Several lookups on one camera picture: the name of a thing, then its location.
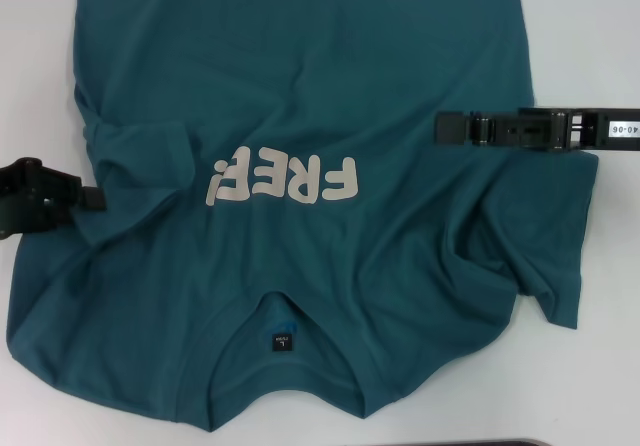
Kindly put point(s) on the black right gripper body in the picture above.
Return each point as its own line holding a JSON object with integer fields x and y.
{"x": 560, "y": 131}

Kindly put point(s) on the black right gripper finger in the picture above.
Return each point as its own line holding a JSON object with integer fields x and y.
{"x": 455, "y": 128}

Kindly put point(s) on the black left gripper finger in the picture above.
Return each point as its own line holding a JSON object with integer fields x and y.
{"x": 92, "y": 198}

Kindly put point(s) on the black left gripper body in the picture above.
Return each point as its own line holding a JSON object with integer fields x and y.
{"x": 30, "y": 201}

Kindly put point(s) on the teal FREE! print t-shirt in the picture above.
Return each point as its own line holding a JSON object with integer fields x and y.
{"x": 320, "y": 91}

